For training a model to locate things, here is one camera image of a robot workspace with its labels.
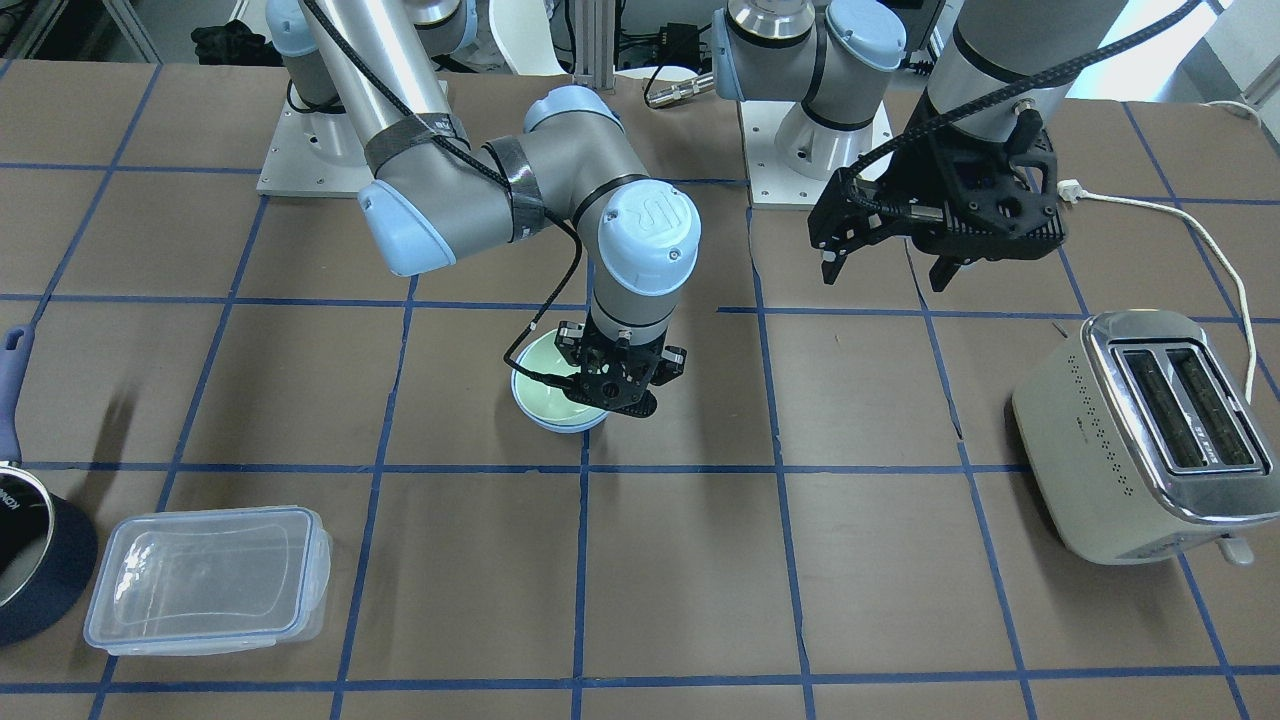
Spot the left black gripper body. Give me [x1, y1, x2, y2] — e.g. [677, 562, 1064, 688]
[879, 109, 1068, 263]

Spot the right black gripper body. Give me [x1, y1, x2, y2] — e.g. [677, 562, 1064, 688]
[556, 320, 687, 418]

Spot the blue bowl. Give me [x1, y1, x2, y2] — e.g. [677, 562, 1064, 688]
[511, 372, 609, 434]

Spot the green bowl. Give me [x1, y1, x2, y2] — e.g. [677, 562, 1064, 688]
[511, 331, 605, 433]

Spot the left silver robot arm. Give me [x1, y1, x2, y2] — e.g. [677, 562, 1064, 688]
[712, 1, 1196, 292]

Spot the cream steel toaster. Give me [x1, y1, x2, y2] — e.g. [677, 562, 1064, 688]
[1011, 309, 1279, 566]

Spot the white plastic chair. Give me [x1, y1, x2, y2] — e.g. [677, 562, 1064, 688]
[489, 1, 567, 77]

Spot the clear plastic food container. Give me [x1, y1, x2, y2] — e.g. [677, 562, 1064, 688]
[83, 506, 332, 657]

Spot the blue pot with glass lid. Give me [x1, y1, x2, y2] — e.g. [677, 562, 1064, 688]
[1, 325, 99, 646]

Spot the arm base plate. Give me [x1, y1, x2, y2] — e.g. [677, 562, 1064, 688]
[739, 101, 893, 211]
[256, 87, 372, 199]

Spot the white toaster power cord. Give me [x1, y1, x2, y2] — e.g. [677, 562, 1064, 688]
[1057, 100, 1263, 404]

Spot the aluminium frame post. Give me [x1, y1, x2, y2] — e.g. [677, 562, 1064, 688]
[568, 0, 620, 94]

